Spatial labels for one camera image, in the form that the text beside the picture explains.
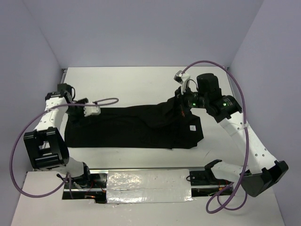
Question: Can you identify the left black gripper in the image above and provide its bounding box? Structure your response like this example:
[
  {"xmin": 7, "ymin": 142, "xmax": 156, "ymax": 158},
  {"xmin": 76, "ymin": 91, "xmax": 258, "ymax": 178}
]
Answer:
[{"xmin": 64, "ymin": 98, "xmax": 91, "ymax": 129}]

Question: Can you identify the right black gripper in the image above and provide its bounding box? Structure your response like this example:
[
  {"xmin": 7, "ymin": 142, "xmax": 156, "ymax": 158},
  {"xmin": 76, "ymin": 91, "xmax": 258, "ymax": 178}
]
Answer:
[{"xmin": 168, "ymin": 84, "xmax": 208, "ymax": 115}]

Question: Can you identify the black long sleeve shirt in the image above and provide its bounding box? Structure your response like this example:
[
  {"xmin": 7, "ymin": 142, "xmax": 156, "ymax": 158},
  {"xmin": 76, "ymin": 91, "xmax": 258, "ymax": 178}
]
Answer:
[{"xmin": 64, "ymin": 97, "xmax": 204, "ymax": 149}]

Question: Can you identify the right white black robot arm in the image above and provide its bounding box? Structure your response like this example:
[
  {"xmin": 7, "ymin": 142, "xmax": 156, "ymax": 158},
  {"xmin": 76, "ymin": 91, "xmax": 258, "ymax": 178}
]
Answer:
[{"xmin": 174, "ymin": 71, "xmax": 289, "ymax": 197}]

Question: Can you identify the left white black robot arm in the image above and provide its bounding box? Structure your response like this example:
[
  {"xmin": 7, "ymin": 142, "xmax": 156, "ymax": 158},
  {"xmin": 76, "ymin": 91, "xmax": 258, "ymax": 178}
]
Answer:
[{"xmin": 23, "ymin": 83, "xmax": 92, "ymax": 188}]

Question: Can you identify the shiny silver tape sheet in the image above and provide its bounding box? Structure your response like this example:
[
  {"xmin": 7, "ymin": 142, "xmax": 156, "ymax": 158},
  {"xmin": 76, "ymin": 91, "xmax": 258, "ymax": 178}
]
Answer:
[{"xmin": 106, "ymin": 169, "xmax": 192, "ymax": 204}]

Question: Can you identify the white foam front board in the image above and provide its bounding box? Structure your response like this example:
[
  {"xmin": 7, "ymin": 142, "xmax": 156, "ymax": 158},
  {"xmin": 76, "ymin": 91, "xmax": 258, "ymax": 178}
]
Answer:
[{"xmin": 9, "ymin": 164, "xmax": 289, "ymax": 226}]

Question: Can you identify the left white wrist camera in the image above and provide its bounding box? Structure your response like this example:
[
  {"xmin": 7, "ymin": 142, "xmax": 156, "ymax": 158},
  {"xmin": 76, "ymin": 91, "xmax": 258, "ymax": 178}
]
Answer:
[{"xmin": 83, "ymin": 103, "xmax": 101, "ymax": 117}]

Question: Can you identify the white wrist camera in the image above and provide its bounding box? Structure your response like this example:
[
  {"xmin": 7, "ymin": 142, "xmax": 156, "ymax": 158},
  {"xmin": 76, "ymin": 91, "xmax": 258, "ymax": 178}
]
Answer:
[
  {"xmin": 83, "ymin": 103, "xmax": 101, "ymax": 117},
  {"xmin": 174, "ymin": 71, "xmax": 190, "ymax": 95}
]

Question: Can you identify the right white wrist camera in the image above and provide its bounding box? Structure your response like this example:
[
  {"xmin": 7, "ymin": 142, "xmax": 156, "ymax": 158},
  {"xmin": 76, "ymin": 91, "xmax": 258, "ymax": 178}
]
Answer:
[{"xmin": 174, "ymin": 71, "xmax": 190, "ymax": 95}]

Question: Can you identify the left aluminium table rail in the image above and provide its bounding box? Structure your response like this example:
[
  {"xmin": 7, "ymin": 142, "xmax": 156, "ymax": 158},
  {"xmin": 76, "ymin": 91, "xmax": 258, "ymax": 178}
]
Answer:
[{"xmin": 35, "ymin": 68, "xmax": 68, "ymax": 171}]

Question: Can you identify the aluminium table rail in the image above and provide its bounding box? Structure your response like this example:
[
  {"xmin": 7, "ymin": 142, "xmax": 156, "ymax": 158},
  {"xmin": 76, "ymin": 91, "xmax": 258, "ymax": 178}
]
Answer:
[
  {"xmin": 35, "ymin": 68, "xmax": 68, "ymax": 171},
  {"xmin": 224, "ymin": 67, "xmax": 257, "ymax": 167}
]

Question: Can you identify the right aluminium table rail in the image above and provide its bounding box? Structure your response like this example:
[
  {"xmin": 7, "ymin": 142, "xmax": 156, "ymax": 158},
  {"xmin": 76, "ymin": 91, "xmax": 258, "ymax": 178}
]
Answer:
[{"xmin": 224, "ymin": 67, "xmax": 257, "ymax": 167}]

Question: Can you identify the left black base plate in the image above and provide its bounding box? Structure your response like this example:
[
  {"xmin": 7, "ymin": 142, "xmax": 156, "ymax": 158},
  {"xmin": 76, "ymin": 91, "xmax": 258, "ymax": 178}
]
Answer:
[{"xmin": 71, "ymin": 173, "xmax": 107, "ymax": 189}]

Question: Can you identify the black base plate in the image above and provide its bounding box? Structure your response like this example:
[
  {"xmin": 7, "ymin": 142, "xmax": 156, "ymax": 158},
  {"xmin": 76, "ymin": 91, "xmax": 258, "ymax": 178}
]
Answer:
[
  {"xmin": 71, "ymin": 173, "xmax": 107, "ymax": 189},
  {"xmin": 186, "ymin": 169, "xmax": 231, "ymax": 187}
]

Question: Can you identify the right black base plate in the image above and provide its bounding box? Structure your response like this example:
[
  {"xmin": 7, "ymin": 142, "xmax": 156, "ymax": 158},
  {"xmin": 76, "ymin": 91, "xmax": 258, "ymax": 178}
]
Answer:
[{"xmin": 186, "ymin": 169, "xmax": 231, "ymax": 187}]

